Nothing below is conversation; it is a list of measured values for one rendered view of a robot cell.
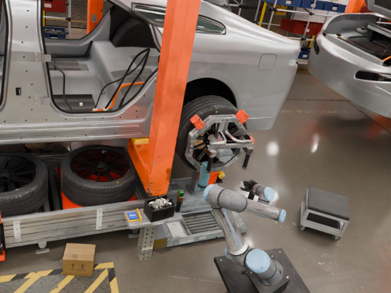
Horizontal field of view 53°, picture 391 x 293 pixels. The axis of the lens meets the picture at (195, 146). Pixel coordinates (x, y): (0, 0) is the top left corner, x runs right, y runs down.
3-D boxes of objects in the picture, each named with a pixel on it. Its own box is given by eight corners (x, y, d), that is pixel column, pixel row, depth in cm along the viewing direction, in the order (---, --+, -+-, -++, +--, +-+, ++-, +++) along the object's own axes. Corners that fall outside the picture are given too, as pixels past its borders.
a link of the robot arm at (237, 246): (246, 272, 274) (214, 200, 232) (227, 263, 286) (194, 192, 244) (258, 256, 281) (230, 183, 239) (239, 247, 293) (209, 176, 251)
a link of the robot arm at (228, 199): (237, 192, 227) (289, 210, 277) (221, 187, 236) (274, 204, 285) (231, 211, 226) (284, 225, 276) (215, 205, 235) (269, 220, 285)
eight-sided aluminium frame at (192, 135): (235, 165, 360) (249, 113, 332) (238, 169, 355) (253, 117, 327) (181, 170, 337) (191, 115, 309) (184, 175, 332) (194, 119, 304)
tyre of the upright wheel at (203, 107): (169, 100, 324) (169, 163, 362) (178, 114, 306) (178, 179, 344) (239, 89, 346) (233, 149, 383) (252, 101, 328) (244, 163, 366)
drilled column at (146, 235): (148, 250, 331) (153, 213, 309) (151, 258, 323) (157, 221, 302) (136, 252, 327) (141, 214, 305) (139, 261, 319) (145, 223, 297)
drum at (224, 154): (220, 148, 341) (224, 134, 334) (231, 162, 325) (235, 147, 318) (206, 149, 335) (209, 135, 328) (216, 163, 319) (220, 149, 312)
